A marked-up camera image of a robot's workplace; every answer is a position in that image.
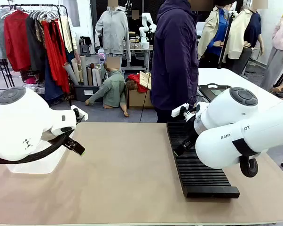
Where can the black hanging garment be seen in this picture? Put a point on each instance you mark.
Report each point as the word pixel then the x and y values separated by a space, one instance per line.
pixel 34 47

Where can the white table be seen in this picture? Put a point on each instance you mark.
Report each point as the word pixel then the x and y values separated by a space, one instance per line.
pixel 226 76

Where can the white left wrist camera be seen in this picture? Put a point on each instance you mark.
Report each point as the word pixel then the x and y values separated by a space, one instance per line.
pixel 81 113

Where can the small white background robot arm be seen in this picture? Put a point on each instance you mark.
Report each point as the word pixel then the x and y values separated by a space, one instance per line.
pixel 146 26

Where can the tall black tripod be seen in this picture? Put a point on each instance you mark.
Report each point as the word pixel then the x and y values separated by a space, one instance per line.
pixel 226 42

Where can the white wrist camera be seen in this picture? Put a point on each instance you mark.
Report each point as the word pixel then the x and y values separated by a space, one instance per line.
pixel 178 111
pixel 81 113

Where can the beige paper roll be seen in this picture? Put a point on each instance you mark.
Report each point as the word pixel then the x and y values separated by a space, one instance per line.
pixel 75 67

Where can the cream hanging garment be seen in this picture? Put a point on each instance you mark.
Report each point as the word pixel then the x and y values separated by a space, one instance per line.
pixel 68 35

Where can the white paper roll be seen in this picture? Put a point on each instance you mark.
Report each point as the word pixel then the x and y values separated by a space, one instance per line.
pixel 99 76
pixel 94 77

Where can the mannequin pink top grey skirt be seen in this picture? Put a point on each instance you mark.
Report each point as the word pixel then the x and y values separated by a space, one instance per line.
pixel 280 47

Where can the grey metal workbench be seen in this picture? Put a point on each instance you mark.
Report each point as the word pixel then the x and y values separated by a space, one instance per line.
pixel 136 50

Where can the red hanging dress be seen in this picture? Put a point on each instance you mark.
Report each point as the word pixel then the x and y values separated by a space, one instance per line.
pixel 54 58

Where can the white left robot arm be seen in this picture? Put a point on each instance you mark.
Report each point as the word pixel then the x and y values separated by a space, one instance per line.
pixel 19 122

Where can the cardboard box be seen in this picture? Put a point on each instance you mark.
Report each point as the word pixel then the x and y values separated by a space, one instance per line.
pixel 139 99

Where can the light wooden board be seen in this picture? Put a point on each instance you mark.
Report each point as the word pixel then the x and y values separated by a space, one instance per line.
pixel 146 80

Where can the mannequin in green shirt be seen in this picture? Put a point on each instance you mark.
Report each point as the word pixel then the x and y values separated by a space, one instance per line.
pixel 113 89

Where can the tall grey cardboard tube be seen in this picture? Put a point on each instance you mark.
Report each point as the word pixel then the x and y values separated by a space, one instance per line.
pixel 84 70

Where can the mannequin cream jacket navy shirt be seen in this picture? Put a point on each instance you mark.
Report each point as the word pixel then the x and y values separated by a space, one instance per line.
pixel 240 35

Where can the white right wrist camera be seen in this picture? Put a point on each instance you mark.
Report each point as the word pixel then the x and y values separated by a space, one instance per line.
pixel 178 111

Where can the mannequin beige jacket blue shirt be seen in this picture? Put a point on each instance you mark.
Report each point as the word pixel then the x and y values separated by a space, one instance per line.
pixel 212 28

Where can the pink cloth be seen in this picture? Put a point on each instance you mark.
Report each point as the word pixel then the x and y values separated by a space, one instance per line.
pixel 31 81

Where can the grey paper roll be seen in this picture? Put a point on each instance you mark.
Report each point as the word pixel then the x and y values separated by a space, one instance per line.
pixel 69 73

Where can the clear plastic box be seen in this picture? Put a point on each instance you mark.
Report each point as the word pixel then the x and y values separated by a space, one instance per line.
pixel 38 166

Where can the person in purple jacket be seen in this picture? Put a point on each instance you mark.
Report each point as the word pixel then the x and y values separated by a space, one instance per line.
pixel 174 58

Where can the black slotted PCB rack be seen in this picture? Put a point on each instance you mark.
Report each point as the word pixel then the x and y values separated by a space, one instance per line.
pixel 202 174

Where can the black plastic tray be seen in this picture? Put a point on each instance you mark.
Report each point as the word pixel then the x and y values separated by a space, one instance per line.
pixel 213 92

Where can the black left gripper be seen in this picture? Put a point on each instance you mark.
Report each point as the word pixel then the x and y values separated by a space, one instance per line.
pixel 68 140

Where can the red cloth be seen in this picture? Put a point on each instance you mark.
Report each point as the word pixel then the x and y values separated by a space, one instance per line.
pixel 135 80

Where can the black metal clothes rack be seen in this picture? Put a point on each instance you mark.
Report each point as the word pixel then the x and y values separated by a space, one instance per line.
pixel 49 4

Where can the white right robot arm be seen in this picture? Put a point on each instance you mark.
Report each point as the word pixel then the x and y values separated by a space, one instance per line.
pixel 226 113

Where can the navy blue hanging garment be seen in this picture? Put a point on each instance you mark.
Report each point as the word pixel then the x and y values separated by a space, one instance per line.
pixel 52 82

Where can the red hanging shirt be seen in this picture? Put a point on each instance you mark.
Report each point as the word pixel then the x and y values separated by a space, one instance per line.
pixel 15 40

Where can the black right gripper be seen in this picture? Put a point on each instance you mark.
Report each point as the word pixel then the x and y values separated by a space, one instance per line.
pixel 192 131

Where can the mannequin in grey hoodie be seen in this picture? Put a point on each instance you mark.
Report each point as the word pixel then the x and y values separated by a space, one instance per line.
pixel 113 30

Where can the brown paper roll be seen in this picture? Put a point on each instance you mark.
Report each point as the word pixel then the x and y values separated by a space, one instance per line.
pixel 89 77

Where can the grey storage bin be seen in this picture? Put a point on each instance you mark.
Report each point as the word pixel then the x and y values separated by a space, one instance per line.
pixel 79 94

